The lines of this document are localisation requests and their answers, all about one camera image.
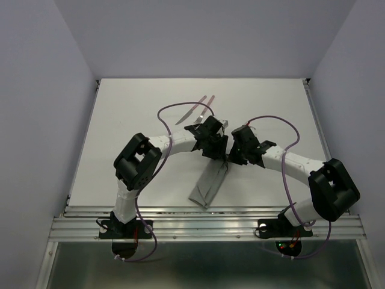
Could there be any aluminium mounting rail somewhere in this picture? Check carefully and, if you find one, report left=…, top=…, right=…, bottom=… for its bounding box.
left=48, top=205, right=368, bottom=243

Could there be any pink handled fork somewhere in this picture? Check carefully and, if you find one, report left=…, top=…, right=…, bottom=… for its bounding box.
left=194, top=95, right=215, bottom=125

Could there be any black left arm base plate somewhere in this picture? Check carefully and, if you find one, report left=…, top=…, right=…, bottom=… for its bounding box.
left=96, top=218, right=152, bottom=240

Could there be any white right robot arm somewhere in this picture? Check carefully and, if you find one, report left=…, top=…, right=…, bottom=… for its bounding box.
left=228, top=125, right=360, bottom=235

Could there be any pink handled knife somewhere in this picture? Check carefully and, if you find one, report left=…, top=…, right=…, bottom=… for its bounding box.
left=175, top=95, right=207, bottom=125

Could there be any grey cloth napkin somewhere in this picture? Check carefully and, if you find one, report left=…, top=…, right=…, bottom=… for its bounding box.
left=188, top=160, right=229, bottom=210

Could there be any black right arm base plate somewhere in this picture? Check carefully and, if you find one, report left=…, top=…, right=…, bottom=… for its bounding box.
left=254, top=214, right=313, bottom=240

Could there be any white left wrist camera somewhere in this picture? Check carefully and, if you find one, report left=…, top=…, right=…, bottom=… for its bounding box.
left=220, top=120, right=229, bottom=129

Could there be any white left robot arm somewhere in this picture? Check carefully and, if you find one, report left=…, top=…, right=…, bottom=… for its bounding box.
left=112, top=116, right=228, bottom=237

